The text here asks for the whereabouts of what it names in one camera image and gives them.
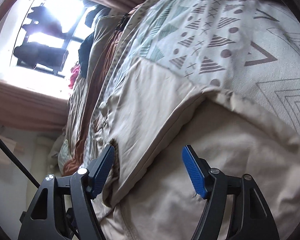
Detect beige jacket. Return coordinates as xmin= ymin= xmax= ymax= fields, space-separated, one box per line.
xmin=83 ymin=60 xmax=300 ymax=240

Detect orange brown blanket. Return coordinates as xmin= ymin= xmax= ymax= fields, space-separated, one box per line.
xmin=61 ymin=7 xmax=136 ymax=177

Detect light green pillow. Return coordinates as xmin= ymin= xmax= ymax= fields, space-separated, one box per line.
xmin=57 ymin=139 xmax=72 ymax=173

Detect cream padded headboard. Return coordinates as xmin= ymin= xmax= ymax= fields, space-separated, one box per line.
xmin=30 ymin=135 xmax=64 ymax=183

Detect left pink curtain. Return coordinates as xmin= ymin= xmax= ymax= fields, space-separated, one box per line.
xmin=0 ymin=80 xmax=68 ymax=132

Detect pink garment at window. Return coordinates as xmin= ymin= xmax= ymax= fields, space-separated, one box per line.
xmin=68 ymin=63 xmax=80 ymax=89

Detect black garment on duvet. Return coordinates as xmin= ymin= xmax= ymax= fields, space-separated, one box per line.
xmin=78 ymin=33 xmax=94 ymax=78

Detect dark hanging garment left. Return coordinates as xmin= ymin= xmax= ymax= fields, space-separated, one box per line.
xmin=13 ymin=42 xmax=69 ymax=72

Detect dark hanging garment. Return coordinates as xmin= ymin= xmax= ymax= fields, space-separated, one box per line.
xmin=13 ymin=42 xmax=69 ymax=72
xmin=21 ymin=6 xmax=64 ymax=38

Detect patterned white bedspread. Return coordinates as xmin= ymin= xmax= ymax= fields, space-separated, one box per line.
xmin=84 ymin=0 xmax=300 ymax=145

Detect beige duvet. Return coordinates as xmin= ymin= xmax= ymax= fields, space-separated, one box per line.
xmin=64 ymin=15 xmax=123 ymax=155

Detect dark hanging garment right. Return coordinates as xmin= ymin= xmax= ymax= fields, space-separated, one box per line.
xmin=21 ymin=6 xmax=64 ymax=38

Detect dark cushions at window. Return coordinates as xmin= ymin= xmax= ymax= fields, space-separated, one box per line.
xmin=85 ymin=4 xmax=111 ymax=28

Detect black cable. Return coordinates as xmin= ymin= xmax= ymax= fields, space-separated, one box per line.
xmin=0 ymin=127 xmax=41 ymax=188

